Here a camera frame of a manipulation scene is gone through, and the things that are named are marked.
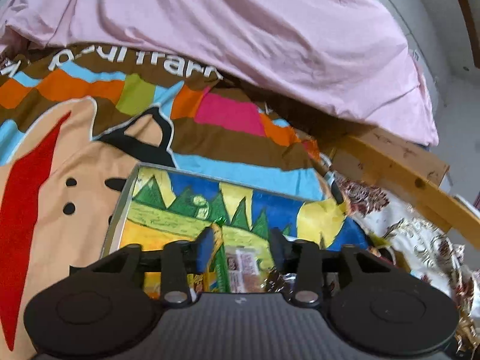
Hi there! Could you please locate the yellow snack packet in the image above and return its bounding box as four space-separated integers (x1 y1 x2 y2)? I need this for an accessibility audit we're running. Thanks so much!
188 217 230 294

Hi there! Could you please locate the clear biscuit bar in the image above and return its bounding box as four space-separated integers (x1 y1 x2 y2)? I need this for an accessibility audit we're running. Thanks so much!
225 246 264 293

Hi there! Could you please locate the grey tray with dinosaur print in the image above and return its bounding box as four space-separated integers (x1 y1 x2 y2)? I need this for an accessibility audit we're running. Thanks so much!
102 165 347 284

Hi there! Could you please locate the floral white satin quilt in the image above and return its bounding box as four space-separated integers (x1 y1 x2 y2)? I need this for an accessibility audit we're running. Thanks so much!
325 171 480 357

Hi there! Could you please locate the colourful monkey blanket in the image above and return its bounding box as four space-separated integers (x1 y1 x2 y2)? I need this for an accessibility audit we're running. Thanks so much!
1 45 329 359

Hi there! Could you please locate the pink bed sheet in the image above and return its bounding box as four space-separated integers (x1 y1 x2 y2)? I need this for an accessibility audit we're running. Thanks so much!
1 0 439 146

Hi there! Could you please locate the wooden bed rail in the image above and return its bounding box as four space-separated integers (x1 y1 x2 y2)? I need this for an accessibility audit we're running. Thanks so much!
318 127 479 248

